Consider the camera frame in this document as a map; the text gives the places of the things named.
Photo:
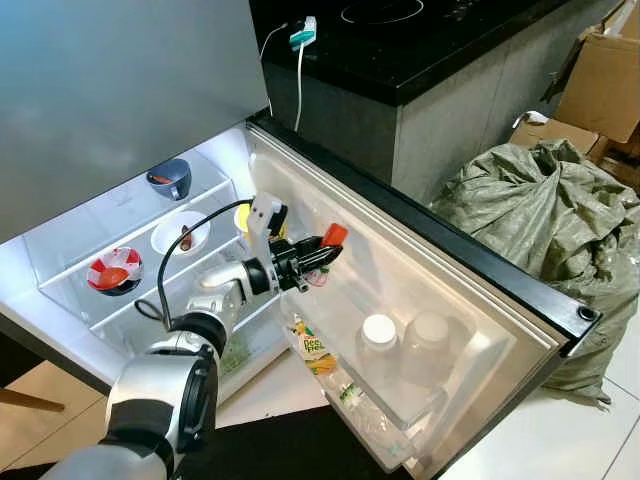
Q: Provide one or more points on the spice bottle with orange cap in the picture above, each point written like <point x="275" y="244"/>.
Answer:
<point x="336" y="235"/>

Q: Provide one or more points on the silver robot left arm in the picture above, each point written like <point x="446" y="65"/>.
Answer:
<point x="165" y="400"/>

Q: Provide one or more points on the grey fridge door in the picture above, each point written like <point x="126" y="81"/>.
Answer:
<point x="470" y="290"/>

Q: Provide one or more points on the yellow instant noodle cup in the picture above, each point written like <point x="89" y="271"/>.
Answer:
<point x="241" y="222"/>

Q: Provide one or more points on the yellow green juice carton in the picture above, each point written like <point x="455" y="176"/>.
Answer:
<point x="312" y="348"/>

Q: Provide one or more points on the white-capped jar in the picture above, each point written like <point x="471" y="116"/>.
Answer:
<point x="379" y="335"/>

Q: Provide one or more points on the clear crisper drawer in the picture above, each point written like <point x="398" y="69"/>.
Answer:
<point x="240" y="350"/>

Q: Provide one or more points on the brown food piece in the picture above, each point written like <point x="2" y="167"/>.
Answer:
<point x="186" y="238"/>

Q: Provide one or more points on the small white bowl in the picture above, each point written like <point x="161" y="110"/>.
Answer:
<point x="168" y="238"/>

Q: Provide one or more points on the translucent plastic jar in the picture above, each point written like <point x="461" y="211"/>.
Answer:
<point x="432" y="340"/>

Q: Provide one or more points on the clear bottle with green label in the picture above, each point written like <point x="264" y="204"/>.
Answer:
<point x="355" y="398"/>

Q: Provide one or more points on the red and white bowl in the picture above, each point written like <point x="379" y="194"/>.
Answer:
<point x="114" y="272"/>

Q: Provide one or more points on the teal and white charger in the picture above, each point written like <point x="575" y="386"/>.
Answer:
<point x="303" y="33"/>

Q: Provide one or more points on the green woven sack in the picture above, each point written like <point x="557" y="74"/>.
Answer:
<point x="545" y="260"/>

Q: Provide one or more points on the grey freezer door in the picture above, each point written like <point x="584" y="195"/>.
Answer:
<point x="120" y="100"/>

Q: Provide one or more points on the flat cardboard box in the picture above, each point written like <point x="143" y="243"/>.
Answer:
<point x="550" y="135"/>

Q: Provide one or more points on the tall cardboard box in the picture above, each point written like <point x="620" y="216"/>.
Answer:
<point x="605" y="85"/>

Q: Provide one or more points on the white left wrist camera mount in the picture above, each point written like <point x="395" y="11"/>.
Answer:
<point x="263" y="222"/>

